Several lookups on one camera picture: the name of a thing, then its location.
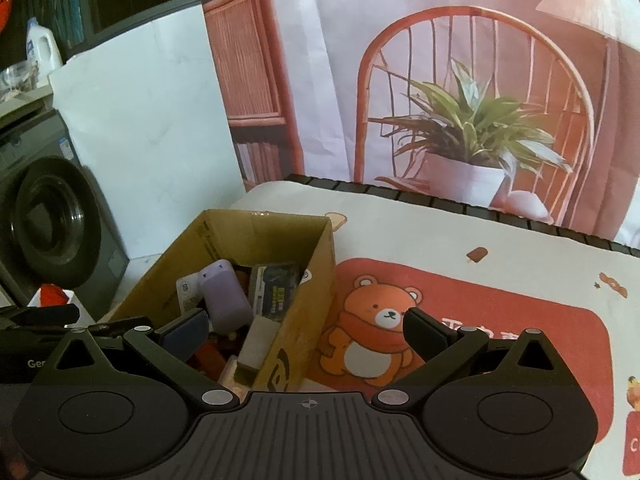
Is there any purple bottle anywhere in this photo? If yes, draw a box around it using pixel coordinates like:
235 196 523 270
198 259 254 333

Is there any white marble board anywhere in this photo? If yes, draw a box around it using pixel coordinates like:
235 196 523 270
47 0 248 261

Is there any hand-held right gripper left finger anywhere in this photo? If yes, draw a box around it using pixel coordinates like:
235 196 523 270
47 308 241 406

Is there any red hanging cloth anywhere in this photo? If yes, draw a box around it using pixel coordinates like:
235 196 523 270
0 0 28 33

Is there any small white box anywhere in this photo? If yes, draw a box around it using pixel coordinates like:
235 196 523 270
236 315 282 376

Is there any red item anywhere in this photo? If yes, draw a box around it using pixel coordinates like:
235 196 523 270
192 332 241 376

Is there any red knitted cloth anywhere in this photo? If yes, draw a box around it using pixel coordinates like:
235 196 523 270
40 284 71 307

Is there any grey washing machine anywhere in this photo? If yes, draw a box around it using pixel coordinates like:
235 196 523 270
0 107 131 318

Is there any printed bear table mat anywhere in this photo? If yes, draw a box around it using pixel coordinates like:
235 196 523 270
225 180 640 480

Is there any grey stone countertop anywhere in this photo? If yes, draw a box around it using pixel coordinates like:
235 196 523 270
0 82 56 131

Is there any white detergent bottle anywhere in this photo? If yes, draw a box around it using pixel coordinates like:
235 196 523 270
25 17 63 78

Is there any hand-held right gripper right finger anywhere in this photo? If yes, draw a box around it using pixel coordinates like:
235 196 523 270
372 307 556 406

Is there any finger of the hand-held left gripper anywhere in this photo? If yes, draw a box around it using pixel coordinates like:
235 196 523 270
0 304 81 329
70 316 153 339

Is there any brown cardboard box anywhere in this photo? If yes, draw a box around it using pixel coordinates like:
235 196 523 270
97 208 337 393

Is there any white plastic basket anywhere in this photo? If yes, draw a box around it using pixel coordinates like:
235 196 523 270
27 287 98 325

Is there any white shipping label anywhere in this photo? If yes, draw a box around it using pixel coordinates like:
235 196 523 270
176 275 207 313

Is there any printed wall backdrop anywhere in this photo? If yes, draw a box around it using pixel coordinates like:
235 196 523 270
192 0 640 251

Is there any clear plastic case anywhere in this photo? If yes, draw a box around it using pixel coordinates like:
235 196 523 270
248 261 301 322

